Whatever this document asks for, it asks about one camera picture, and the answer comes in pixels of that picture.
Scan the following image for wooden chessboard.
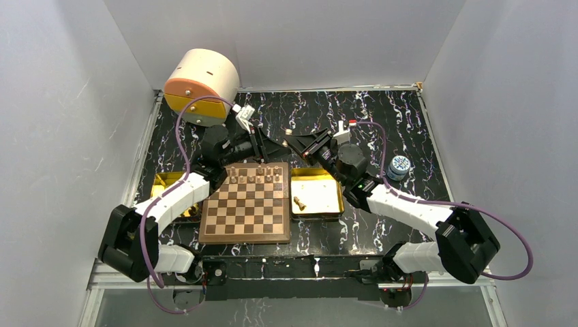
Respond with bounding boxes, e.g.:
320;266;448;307
198;162;290;245

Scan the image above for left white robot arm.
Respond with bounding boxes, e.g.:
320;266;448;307
97;125;291;287

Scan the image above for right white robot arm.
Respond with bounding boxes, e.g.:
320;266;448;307
284;129;500;284

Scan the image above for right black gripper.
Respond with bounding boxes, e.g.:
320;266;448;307
284;128;348;187

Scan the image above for gold tin with light pieces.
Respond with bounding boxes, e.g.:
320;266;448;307
290;168;344;221

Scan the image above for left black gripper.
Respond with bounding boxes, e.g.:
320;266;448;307
219;126;291;168

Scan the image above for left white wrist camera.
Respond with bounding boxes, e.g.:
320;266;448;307
232;104;255;134

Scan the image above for gold tin with dark pieces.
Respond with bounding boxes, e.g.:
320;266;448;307
151;172;202;223

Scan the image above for small blue white jar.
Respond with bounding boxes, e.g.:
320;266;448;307
386;155;411;181

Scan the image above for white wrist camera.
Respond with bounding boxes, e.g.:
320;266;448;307
232;104;255;134
333;119;357;144

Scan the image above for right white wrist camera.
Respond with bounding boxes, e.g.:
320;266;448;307
333;119;357;144

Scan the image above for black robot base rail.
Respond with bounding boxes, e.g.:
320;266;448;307
165;255;426;309

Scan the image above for round cream drawer box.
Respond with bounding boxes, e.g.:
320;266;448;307
164;48;240;127

